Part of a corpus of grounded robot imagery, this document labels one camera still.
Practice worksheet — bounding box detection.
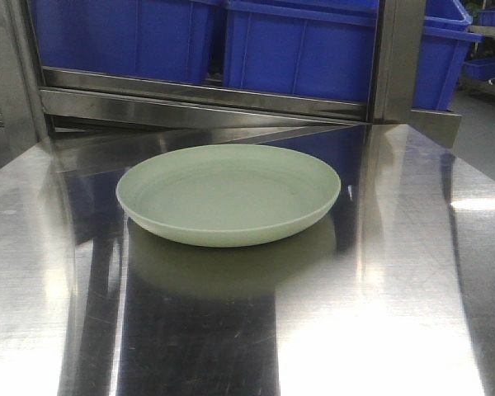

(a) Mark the green plate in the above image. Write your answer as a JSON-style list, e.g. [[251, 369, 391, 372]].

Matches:
[[115, 144, 342, 248]]

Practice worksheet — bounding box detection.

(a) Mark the stainless steel shelf rack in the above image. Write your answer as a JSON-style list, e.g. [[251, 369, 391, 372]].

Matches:
[[0, 1, 460, 168]]

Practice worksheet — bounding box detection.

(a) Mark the blue plastic bin right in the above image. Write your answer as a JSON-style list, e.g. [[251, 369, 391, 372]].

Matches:
[[223, 1, 482, 111]]

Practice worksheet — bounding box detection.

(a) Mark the blue plastic bin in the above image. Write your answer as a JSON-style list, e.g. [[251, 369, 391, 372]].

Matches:
[[30, 1, 223, 84], [223, 1, 482, 111]]

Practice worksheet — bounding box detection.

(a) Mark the blue plastic bin left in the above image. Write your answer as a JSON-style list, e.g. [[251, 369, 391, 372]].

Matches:
[[30, 1, 223, 84]]

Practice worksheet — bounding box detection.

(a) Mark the blue bin far right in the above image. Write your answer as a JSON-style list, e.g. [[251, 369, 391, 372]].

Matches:
[[424, 0, 473, 31]]

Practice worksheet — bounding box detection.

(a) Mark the background blue tray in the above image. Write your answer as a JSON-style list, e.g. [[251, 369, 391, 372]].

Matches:
[[463, 57, 495, 81]]

